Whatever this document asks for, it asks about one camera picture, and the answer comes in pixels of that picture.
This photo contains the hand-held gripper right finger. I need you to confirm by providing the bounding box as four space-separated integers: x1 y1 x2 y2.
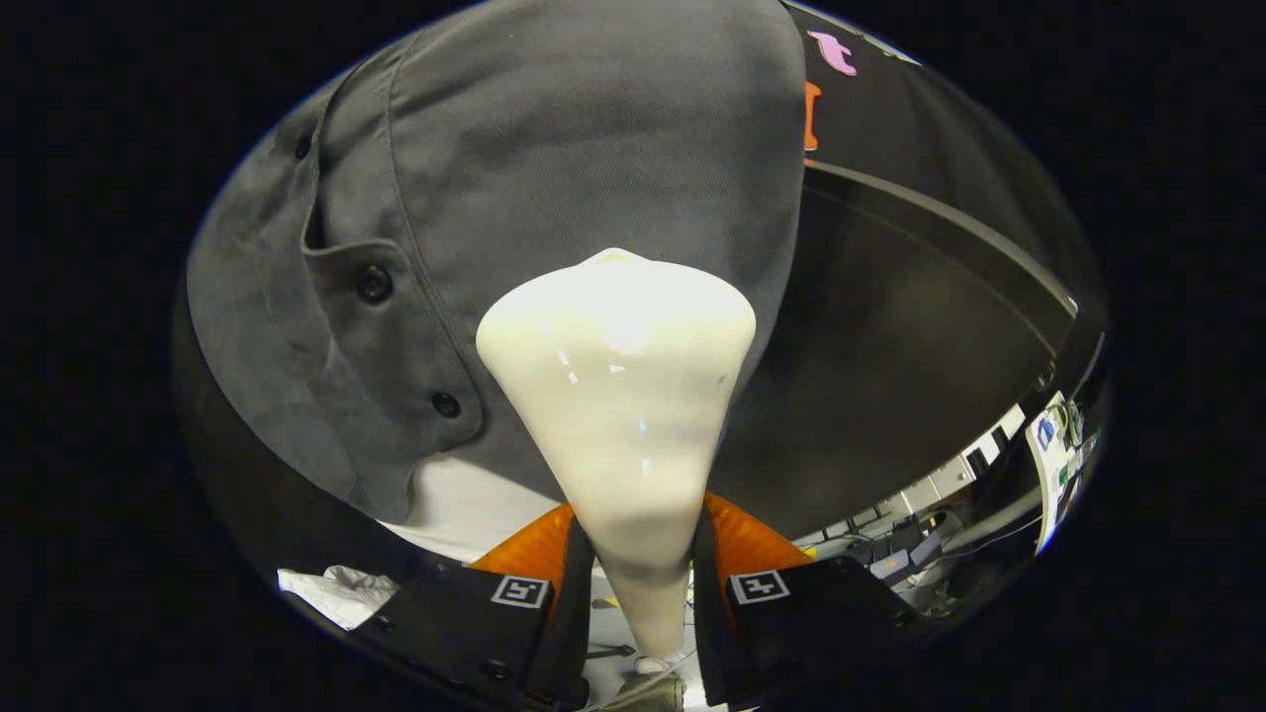
692 492 936 708

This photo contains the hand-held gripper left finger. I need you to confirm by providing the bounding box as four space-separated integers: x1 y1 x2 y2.
351 502 596 709

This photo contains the grey button shirt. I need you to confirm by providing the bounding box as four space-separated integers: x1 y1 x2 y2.
186 0 807 525

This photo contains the khaki cloth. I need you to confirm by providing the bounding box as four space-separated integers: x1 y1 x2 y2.
596 675 685 711

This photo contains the white mannequin torso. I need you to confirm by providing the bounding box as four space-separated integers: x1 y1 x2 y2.
381 453 567 565

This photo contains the black electronics box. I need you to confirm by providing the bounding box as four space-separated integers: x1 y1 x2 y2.
868 516 955 584

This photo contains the white crumpled cloth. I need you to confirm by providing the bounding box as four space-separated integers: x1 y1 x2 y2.
277 566 402 631

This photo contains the white drawer unit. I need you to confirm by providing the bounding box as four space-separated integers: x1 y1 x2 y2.
821 403 1030 540

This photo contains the white cluttered desk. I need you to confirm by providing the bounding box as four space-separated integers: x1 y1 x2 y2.
1025 391 1101 555

